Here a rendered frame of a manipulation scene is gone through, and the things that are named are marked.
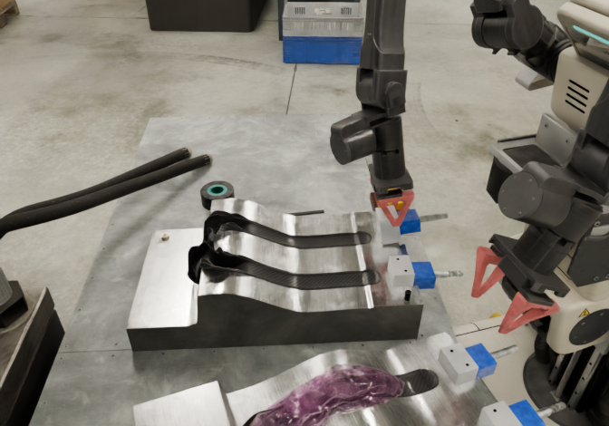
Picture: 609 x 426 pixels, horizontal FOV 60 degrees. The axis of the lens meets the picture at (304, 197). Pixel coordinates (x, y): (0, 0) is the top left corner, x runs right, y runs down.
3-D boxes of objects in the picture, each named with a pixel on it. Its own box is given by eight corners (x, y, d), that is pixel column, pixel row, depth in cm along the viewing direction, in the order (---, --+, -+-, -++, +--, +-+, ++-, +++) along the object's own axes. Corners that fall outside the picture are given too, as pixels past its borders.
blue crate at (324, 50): (359, 46, 438) (361, 20, 425) (361, 65, 404) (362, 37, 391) (286, 44, 441) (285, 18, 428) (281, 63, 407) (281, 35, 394)
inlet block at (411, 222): (444, 220, 104) (442, 197, 102) (450, 234, 100) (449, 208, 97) (378, 231, 105) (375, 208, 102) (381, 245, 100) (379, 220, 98)
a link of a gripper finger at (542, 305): (493, 343, 68) (538, 290, 64) (464, 304, 73) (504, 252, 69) (528, 348, 71) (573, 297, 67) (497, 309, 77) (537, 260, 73)
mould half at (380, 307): (390, 243, 115) (396, 192, 107) (417, 339, 94) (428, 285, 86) (158, 251, 113) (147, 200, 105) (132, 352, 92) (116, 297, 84)
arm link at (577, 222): (618, 208, 64) (585, 183, 68) (583, 196, 61) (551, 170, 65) (581, 252, 67) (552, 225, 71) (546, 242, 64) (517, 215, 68)
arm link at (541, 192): (659, 176, 60) (604, 140, 66) (597, 149, 54) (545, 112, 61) (589, 256, 65) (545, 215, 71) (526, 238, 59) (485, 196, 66)
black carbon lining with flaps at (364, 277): (369, 237, 106) (372, 199, 100) (382, 296, 93) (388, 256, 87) (194, 244, 104) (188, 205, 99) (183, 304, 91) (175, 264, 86)
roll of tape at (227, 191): (235, 190, 131) (234, 179, 129) (235, 210, 124) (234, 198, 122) (202, 193, 130) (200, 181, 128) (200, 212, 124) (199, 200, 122)
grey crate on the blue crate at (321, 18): (361, 21, 425) (362, 2, 416) (362, 39, 392) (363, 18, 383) (285, 20, 428) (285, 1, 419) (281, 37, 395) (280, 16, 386)
